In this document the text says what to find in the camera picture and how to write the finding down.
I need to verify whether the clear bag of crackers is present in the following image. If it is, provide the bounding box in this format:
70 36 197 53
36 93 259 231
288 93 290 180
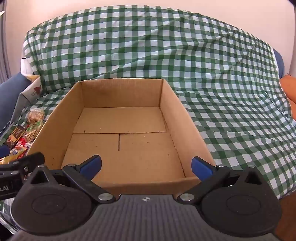
27 108 45 123

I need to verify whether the grey curtain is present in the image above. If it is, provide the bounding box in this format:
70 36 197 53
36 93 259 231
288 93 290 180
0 44 12 82

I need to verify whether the green checked cloth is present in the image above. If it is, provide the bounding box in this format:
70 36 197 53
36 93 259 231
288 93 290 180
0 6 295 202

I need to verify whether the dark brown snack packet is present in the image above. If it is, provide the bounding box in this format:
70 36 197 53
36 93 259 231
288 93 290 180
6 126 26 149

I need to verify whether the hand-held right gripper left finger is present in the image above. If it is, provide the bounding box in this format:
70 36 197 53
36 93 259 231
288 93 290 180
21 155 117 204

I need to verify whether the orange cushion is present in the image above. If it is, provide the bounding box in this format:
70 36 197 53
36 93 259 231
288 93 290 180
279 74 296 121

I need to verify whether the brown cardboard box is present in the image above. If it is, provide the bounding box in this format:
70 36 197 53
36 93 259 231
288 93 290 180
25 78 216 196

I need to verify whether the round puffed grain packet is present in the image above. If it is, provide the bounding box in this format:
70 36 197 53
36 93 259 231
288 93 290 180
24 124 43 141

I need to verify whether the white printed bag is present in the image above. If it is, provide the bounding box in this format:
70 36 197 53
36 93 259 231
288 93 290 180
20 56 43 102

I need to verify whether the long red snack packet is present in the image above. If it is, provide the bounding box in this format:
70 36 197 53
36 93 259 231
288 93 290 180
14 138 33 154

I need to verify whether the yellow cone snack packet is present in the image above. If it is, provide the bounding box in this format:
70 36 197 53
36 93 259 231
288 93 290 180
0 156 18 164

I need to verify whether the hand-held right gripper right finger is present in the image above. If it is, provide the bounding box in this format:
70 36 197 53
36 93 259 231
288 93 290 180
176 156 270 205

